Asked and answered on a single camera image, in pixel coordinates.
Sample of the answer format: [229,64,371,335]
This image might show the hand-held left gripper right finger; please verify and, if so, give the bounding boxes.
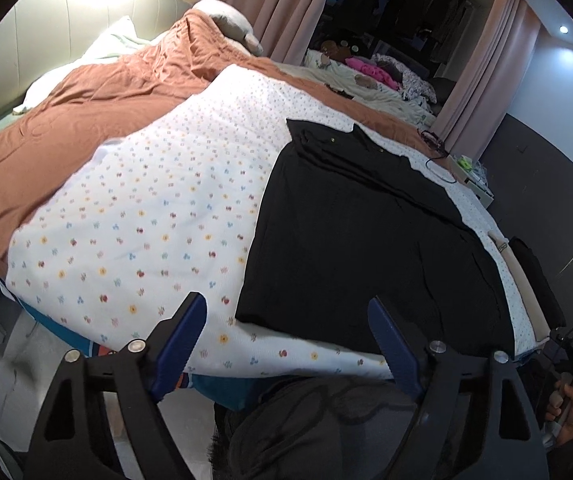
[367,296,549,480]

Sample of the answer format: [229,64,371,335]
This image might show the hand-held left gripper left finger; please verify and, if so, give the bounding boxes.
[26,291,208,480]

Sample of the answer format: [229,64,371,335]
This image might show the folded black garment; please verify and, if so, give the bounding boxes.
[509,236,567,331]

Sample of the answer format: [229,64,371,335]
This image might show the beige bear print blanket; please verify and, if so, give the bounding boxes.
[271,47,437,128]

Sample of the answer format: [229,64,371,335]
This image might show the white plush toy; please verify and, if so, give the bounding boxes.
[179,0,264,56]

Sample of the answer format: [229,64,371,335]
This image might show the pink curtain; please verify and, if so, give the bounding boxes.
[216,0,347,63]
[436,0,542,158]

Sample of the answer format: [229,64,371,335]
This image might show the pile of mixed clothes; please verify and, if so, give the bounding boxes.
[371,52,437,106]

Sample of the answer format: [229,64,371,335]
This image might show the cream padded headboard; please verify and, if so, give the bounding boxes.
[0,0,220,141]

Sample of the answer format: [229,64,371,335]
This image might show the orange quilt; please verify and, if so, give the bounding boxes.
[0,10,447,278]

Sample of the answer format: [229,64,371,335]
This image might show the white pillow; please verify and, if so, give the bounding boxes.
[14,15,142,113]

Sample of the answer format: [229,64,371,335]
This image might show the brown plush toy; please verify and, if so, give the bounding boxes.
[316,37,354,61]

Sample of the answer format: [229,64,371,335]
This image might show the black cable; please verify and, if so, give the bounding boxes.
[419,129,459,185]

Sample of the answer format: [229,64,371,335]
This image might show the black jacket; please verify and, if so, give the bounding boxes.
[235,119,517,357]

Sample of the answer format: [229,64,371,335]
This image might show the white nightstand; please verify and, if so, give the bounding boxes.
[445,155,493,207]

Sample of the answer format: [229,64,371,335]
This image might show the row of hanging dark clothes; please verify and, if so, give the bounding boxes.
[391,0,472,46]

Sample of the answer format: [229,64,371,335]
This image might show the person's right hand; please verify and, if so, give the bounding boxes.
[541,381,573,446]

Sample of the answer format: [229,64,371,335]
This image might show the person's dark patterned pants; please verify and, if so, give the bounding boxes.
[211,377,467,480]

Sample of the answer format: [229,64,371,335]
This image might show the pink garment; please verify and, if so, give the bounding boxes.
[345,56,392,86]

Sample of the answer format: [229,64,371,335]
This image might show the white floral blanket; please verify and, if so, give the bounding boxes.
[5,64,542,381]

